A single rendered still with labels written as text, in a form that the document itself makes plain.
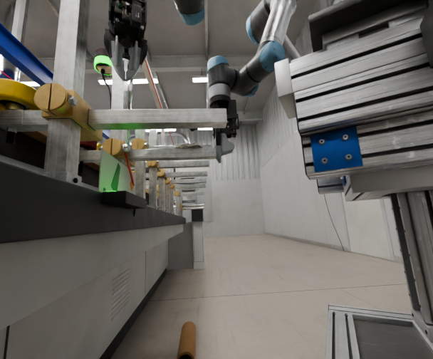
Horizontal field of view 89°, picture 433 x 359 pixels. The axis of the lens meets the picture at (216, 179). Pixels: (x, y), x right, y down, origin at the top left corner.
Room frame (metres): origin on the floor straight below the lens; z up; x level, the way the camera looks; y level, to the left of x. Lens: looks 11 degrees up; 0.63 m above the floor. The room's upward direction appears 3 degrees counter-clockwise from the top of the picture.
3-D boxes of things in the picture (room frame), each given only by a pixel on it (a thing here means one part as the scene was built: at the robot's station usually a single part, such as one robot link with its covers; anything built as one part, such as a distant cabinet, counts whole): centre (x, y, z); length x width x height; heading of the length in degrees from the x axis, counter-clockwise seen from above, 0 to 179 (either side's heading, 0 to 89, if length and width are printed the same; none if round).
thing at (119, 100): (0.61, 0.28, 0.93); 0.03 x 0.03 x 0.48; 5
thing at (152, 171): (1.11, 0.33, 0.89); 0.03 x 0.03 x 0.48; 5
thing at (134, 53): (0.41, 0.16, 0.99); 0.06 x 0.03 x 0.09; 25
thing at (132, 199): (0.54, 0.22, 0.68); 0.22 x 0.05 x 0.05; 5
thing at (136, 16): (0.40, 0.18, 1.09); 0.09 x 0.08 x 0.12; 25
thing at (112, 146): (0.63, 0.29, 0.85); 0.13 x 0.06 x 0.05; 5
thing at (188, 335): (1.23, 0.19, 0.04); 0.30 x 0.08 x 0.08; 5
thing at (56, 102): (0.38, 0.26, 0.84); 0.13 x 0.06 x 0.05; 5
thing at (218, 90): (0.68, -0.03, 1.05); 0.08 x 0.08 x 0.05
